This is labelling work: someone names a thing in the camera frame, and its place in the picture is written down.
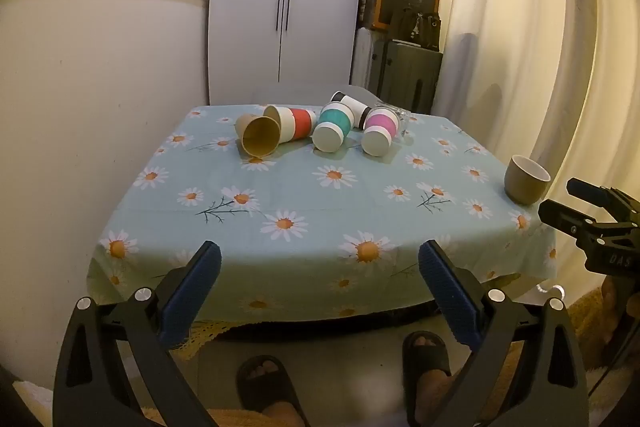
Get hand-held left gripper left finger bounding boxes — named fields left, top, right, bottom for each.
left=52, top=240, right=222, bottom=427

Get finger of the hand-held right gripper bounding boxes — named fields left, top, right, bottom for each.
left=538, top=199, right=608, bottom=242
left=567, top=178, right=640, bottom=223

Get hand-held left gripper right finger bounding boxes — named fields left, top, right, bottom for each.
left=419, top=240, right=591, bottom=427

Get brown ceramic cup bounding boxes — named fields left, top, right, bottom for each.
left=503, top=154, right=552, bottom=206

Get brown paper cup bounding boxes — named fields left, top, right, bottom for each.
left=235, top=113, right=283, bottom=158

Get pink banded white cup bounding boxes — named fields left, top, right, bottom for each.
left=361, top=109, right=400, bottom=156

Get clear glass cup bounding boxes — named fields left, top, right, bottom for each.
left=380, top=106, right=412, bottom=140

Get red banded white cup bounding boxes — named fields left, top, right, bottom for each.
left=263, top=105, right=318, bottom=144

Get teal banded white cup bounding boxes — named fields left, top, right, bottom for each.
left=312, top=102, right=355, bottom=153

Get black banded white cup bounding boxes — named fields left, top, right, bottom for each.
left=330, top=91, right=373, bottom=130

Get person's right hand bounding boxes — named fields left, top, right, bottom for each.
left=600, top=276, right=621, bottom=344

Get yellow fringed cloth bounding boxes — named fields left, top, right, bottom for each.
left=162, top=319, right=246, bottom=363

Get black slipper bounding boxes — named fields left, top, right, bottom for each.
left=401, top=330, right=473, bottom=427
left=235, top=355, right=312, bottom=427

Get yellow fluffy garment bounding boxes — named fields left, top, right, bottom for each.
left=567, top=287, right=640, bottom=408

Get daisy print blue tablecloth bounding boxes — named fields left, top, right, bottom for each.
left=86, top=104, right=558, bottom=323

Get cream curtain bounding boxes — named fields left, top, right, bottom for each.
left=365, top=0, right=640, bottom=308

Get dark green suitcase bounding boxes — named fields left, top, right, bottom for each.
left=371, top=39, right=444, bottom=116

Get black handbag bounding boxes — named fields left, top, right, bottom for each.
left=389, top=7, right=442, bottom=52

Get white radiator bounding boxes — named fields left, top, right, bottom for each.
left=351, top=28, right=377, bottom=92

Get white wardrobe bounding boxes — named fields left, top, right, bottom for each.
left=207, top=0, right=370, bottom=108

